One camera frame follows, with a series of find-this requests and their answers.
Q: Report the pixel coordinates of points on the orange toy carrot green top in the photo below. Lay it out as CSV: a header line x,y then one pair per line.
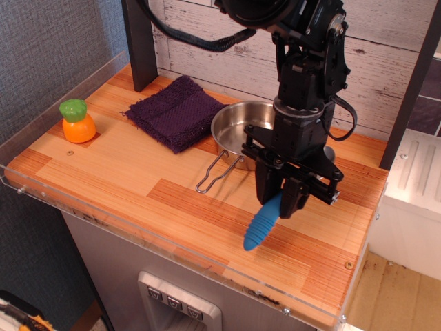
x,y
78,126

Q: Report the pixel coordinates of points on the dark left upright post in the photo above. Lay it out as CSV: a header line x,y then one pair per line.
x,y
140,43

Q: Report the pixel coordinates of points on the grey toy fridge cabinet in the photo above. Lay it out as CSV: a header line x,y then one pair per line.
x,y
114,263

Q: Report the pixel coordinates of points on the stainless steel pan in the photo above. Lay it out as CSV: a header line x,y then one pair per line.
x,y
228,129

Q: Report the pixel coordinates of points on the silver dispenser button panel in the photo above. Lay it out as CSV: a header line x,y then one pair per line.
x,y
169,307

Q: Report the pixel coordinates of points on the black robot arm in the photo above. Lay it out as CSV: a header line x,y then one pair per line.
x,y
309,37

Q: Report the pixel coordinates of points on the dark right upright post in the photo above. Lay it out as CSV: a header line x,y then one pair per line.
x,y
419,73

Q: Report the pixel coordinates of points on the white cabinet at right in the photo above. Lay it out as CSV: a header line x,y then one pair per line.
x,y
406,229

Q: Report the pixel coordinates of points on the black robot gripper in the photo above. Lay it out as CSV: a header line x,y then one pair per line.
x,y
290,158

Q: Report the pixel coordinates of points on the purple knitted cloth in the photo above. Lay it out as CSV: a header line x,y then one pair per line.
x,y
178,116

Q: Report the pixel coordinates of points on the yellow cloth bottom left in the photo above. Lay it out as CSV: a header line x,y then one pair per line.
x,y
35,324

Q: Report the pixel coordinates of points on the blue handled metal spoon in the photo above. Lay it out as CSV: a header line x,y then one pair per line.
x,y
262,223

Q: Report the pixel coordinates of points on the dark upright post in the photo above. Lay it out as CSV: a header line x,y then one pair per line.
x,y
140,43
419,73

